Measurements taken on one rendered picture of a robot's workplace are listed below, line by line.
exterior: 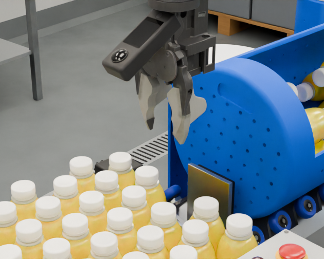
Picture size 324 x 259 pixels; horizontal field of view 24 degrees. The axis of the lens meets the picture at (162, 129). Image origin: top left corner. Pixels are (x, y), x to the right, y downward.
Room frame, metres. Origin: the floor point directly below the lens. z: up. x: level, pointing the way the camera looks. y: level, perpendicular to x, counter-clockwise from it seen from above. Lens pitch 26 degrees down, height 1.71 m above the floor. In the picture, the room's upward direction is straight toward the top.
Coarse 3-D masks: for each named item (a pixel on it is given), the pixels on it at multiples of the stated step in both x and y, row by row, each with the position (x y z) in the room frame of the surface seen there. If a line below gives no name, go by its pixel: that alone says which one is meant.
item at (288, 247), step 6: (282, 246) 0.84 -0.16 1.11; (288, 246) 0.84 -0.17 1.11; (294, 246) 0.84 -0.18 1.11; (300, 246) 0.84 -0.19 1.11; (282, 252) 0.83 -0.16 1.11; (288, 252) 0.82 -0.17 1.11; (294, 252) 0.82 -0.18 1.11; (300, 252) 0.82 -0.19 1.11; (288, 258) 0.81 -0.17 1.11; (294, 258) 0.81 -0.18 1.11; (300, 258) 0.81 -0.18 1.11
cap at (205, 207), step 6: (198, 198) 1.01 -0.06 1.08; (204, 198) 1.01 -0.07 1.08; (210, 198) 1.01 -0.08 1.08; (198, 204) 0.99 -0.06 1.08; (204, 204) 0.99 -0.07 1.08; (210, 204) 0.99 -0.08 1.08; (216, 204) 0.99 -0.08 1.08; (198, 210) 0.98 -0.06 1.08; (204, 210) 0.98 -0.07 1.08; (210, 210) 0.98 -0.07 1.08; (216, 210) 0.98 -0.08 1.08; (198, 216) 0.98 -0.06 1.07; (204, 216) 0.98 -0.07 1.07; (210, 216) 0.98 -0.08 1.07
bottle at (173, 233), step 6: (150, 222) 0.98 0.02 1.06; (174, 222) 0.97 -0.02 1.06; (162, 228) 0.96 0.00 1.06; (168, 228) 0.96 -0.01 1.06; (174, 228) 0.97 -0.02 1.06; (180, 228) 0.98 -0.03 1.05; (168, 234) 0.96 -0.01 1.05; (174, 234) 0.96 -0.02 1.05; (180, 234) 0.97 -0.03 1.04; (168, 240) 0.95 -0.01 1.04; (174, 240) 0.96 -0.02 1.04; (168, 246) 0.95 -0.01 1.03; (174, 246) 0.95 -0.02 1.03
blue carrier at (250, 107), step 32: (320, 32) 1.53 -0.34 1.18; (224, 64) 1.21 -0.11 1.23; (256, 64) 1.20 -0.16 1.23; (288, 64) 1.51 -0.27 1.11; (320, 64) 1.59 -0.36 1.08; (224, 96) 1.18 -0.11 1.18; (256, 96) 1.13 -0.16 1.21; (288, 96) 1.14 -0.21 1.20; (192, 128) 1.23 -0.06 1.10; (224, 128) 1.18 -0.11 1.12; (256, 128) 1.12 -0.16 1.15; (288, 128) 1.09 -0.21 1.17; (192, 160) 1.23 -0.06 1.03; (224, 160) 1.17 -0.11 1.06; (256, 160) 1.12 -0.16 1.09; (288, 160) 1.08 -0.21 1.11; (320, 160) 1.13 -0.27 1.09; (256, 192) 1.12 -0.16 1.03; (288, 192) 1.08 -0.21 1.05
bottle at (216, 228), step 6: (192, 216) 1.00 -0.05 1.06; (216, 216) 0.99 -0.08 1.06; (210, 222) 0.98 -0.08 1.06; (216, 222) 0.98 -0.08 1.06; (222, 222) 0.99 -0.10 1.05; (210, 228) 0.97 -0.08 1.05; (216, 228) 0.97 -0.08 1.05; (222, 228) 0.98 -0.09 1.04; (210, 234) 0.97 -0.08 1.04; (216, 234) 0.97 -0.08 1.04; (222, 234) 0.98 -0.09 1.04; (210, 240) 0.96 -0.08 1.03; (216, 240) 0.97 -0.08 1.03; (216, 246) 0.97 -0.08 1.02
